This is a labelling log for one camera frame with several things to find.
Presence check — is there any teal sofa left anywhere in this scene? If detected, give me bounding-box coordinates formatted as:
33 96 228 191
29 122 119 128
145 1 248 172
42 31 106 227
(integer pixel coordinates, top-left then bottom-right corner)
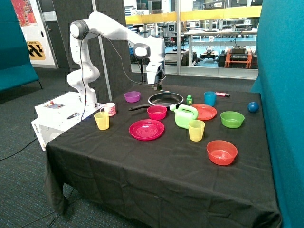
0 0 39 91

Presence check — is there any orange plastic bowl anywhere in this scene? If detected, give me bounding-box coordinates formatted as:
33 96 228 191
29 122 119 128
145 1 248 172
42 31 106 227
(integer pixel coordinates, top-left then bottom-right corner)
206 140 238 166

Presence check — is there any small green bottle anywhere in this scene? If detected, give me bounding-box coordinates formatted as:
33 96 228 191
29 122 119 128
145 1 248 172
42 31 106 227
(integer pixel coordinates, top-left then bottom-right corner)
186 95 193 105

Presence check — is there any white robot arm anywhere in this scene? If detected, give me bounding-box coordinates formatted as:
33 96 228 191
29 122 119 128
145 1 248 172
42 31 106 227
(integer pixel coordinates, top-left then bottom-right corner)
67 11 165 110

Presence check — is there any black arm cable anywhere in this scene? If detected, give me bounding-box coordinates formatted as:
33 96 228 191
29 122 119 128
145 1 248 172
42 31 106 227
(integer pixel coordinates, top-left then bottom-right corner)
66 30 167 122

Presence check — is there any yellow cup front right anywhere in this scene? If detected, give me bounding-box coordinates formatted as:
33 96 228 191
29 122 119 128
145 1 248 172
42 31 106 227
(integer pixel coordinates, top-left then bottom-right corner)
189 120 205 142

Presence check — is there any black tablecloth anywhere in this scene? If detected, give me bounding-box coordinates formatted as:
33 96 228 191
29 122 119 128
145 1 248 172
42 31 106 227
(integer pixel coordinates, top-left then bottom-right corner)
44 92 283 228

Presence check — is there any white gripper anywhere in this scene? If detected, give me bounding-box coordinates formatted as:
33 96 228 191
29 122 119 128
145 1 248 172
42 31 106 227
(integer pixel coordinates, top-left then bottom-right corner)
146 62 166 90

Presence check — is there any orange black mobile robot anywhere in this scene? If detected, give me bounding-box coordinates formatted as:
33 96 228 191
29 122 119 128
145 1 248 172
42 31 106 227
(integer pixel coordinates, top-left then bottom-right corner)
218 46 258 69

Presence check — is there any purple plastic bowl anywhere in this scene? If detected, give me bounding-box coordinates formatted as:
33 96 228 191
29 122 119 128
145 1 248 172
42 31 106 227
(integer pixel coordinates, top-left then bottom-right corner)
124 91 141 103

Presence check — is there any blue ball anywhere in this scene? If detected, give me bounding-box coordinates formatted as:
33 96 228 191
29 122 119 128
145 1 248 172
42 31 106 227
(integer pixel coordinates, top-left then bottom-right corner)
247 102 259 113

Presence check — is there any yellow black hazard sign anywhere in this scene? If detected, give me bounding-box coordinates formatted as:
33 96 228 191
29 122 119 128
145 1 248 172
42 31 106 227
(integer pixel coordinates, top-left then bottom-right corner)
27 41 46 61

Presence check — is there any red poster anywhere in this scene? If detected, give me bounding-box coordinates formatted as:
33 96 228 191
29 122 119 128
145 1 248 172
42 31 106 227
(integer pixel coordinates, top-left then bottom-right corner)
11 0 37 27

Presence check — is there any green toy watering can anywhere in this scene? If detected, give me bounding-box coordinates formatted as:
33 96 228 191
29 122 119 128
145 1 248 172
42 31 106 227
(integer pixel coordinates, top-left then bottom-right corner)
169 104 199 129

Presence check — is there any teal partition right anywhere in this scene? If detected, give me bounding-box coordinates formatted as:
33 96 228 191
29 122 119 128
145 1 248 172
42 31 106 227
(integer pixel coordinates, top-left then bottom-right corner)
251 0 304 228

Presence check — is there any yellow cup left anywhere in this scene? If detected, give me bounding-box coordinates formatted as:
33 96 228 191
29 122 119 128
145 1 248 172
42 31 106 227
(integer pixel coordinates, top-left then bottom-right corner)
94 111 109 131

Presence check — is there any pink plastic bowl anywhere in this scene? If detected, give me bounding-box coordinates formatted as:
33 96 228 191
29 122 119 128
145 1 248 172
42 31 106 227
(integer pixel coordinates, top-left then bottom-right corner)
147 105 167 120

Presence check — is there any yellow cup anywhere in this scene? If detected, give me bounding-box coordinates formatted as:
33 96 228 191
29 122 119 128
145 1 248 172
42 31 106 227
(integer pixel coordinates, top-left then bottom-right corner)
94 111 109 131
189 120 205 142

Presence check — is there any blue plastic cup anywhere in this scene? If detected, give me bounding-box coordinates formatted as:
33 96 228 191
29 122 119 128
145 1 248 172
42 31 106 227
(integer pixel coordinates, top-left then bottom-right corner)
204 91 217 107

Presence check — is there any orange plastic plate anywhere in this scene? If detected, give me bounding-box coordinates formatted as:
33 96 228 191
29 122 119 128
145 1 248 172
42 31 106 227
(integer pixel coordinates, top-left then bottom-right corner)
191 104 217 121

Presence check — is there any pink marker pen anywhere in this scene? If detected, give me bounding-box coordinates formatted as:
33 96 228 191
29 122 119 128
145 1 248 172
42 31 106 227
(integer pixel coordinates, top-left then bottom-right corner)
216 92 230 97

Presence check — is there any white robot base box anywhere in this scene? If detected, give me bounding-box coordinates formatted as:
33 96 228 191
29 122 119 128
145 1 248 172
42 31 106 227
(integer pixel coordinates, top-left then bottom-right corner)
31 92 104 151

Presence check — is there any pink plastic plate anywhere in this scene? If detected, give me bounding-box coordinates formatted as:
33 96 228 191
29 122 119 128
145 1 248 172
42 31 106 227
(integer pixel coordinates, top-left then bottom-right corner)
129 119 165 141

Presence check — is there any pink patterned mug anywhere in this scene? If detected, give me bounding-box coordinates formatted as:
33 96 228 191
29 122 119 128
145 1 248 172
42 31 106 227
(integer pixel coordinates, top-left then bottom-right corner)
99 102 116 116

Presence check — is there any green plastic bowl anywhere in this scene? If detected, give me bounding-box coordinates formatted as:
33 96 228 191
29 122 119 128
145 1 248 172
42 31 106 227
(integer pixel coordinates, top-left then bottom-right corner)
220 111 245 129

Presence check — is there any black frying pan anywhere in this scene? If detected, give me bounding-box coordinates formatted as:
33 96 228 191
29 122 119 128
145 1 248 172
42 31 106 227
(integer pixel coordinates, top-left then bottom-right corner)
129 92 184 111

